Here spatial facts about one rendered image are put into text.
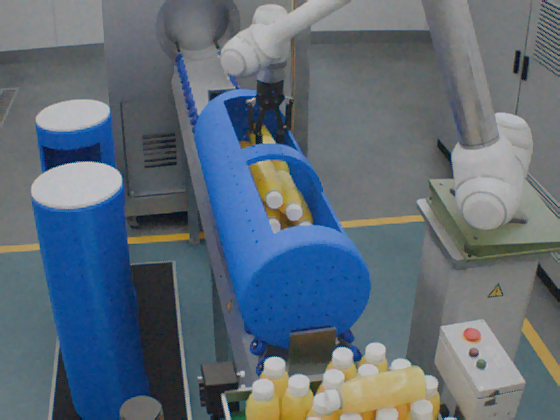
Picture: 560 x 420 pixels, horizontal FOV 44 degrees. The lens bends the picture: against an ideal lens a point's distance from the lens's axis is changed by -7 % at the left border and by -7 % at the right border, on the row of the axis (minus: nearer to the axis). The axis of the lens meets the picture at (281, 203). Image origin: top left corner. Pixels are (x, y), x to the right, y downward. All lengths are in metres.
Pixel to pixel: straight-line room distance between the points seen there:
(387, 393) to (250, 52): 0.90
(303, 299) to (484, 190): 0.48
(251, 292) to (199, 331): 1.69
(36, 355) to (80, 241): 1.15
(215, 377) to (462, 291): 0.79
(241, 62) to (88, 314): 0.93
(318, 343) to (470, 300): 0.61
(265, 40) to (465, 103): 0.51
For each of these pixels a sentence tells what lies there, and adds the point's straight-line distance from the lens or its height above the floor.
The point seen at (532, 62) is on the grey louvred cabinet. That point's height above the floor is 0.99.
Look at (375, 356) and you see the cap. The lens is 1.44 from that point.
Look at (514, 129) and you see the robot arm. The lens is 1.88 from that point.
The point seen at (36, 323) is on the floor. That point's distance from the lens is 3.35.
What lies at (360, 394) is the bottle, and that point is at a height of 1.13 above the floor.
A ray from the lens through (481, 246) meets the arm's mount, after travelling 1.88.
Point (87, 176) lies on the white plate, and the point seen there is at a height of 1.04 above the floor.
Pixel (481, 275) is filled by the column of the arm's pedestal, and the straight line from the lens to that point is 1.98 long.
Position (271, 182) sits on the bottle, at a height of 1.16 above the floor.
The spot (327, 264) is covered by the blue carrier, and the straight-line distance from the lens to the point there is 1.51.
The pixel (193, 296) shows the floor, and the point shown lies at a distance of 3.39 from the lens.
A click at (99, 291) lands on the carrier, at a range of 2.21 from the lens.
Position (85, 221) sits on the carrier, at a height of 0.98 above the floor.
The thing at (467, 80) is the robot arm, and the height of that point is 1.49.
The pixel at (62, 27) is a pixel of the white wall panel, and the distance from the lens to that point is 6.64.
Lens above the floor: 2.02
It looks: 30 degrees down
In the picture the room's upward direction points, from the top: 1 degrees clockwise
